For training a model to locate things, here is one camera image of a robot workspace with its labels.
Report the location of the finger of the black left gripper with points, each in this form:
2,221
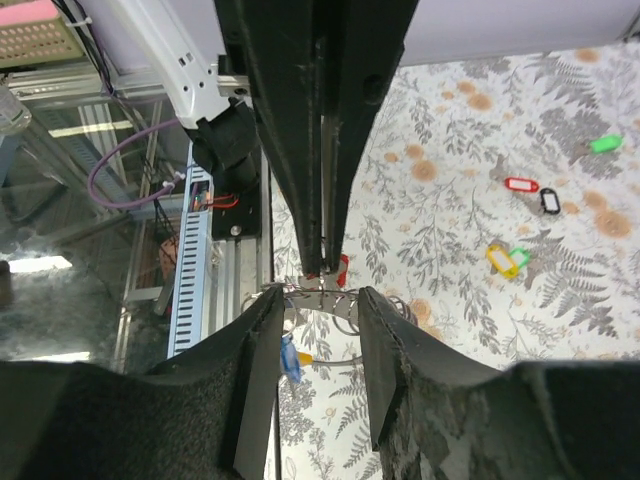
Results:
363,45
273,43

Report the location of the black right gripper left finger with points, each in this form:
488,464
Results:
202,414

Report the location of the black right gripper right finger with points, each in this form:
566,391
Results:
435,413

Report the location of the blue tag key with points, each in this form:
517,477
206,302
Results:
289,360

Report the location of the large metal keyring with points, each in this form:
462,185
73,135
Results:
336,304

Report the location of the red tag key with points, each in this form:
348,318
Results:
331,281
500,173

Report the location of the green tag key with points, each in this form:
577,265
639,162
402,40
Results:
530,263
601,145

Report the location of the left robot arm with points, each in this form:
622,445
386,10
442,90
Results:
198,88

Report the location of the floral tablecloth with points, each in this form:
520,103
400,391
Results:
424,210

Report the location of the perforated beige basket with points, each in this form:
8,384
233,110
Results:
34,33

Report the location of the black tag key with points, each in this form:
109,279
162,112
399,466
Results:
549,203

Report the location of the clear plastic bottle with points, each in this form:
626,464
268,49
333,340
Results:
15,116

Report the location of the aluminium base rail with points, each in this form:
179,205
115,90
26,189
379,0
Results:
222,253

